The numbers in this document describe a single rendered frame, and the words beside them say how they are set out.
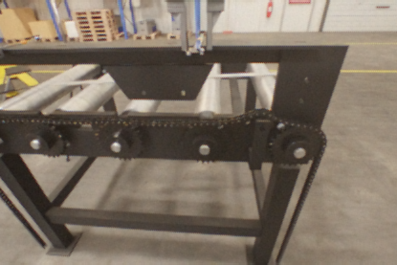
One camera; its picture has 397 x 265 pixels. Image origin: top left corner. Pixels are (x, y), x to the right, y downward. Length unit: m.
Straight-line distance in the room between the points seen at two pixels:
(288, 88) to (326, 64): 0.11
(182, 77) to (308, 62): 0.36
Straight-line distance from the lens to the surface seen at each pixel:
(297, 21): 10.10
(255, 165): 0.72
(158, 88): 0.69
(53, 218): 1.42
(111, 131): 0.75
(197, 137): 0.67
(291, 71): 0.66
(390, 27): 11.77
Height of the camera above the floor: 1.27
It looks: 33 degrees down
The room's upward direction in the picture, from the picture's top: 2 degrees counter-clockwise
